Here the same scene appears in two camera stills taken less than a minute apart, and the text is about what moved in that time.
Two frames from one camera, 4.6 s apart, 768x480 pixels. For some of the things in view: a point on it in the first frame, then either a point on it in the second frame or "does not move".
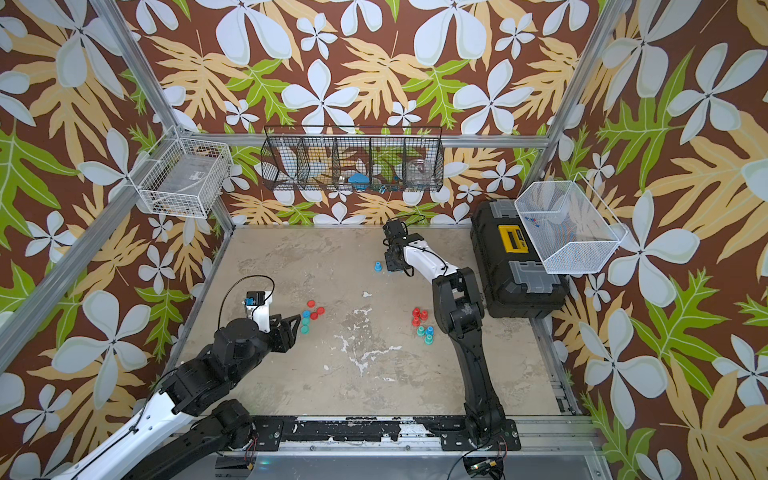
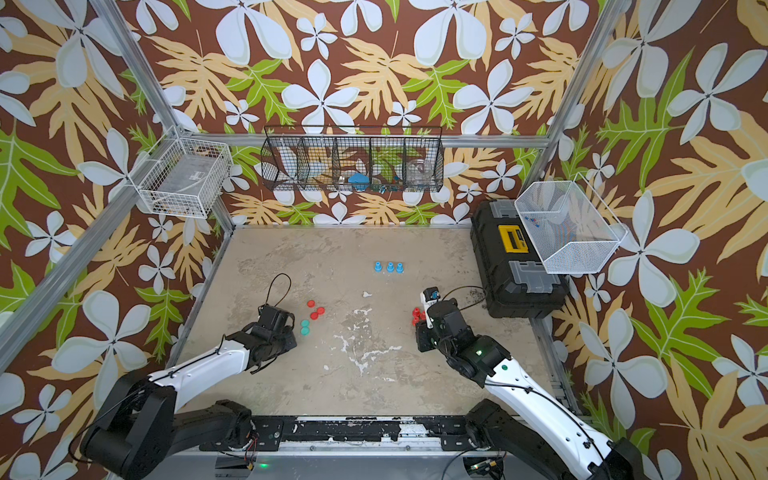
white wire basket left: x=182 y=176 does not move
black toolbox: x=515 y=282 does not move
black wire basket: x=353 y=159 does not move
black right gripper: x=389 y=263 -> x=421 y=336
